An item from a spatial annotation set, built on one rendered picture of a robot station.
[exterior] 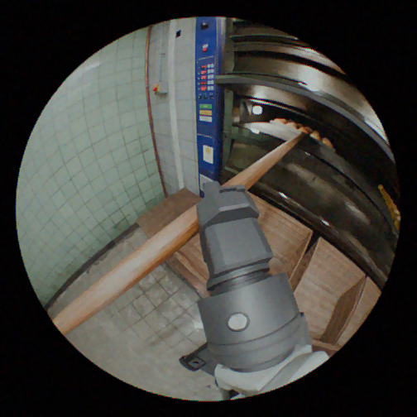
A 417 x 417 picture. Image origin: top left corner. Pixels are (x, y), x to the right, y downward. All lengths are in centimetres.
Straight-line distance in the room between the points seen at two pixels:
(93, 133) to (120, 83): 48
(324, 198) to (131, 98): 153
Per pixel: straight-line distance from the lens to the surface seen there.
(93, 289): 17
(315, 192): 68
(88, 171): 135
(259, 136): 66
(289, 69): 65
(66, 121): 132
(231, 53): 78
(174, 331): 138
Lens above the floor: 132
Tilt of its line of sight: 47 degrees down
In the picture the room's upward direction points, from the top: straight up
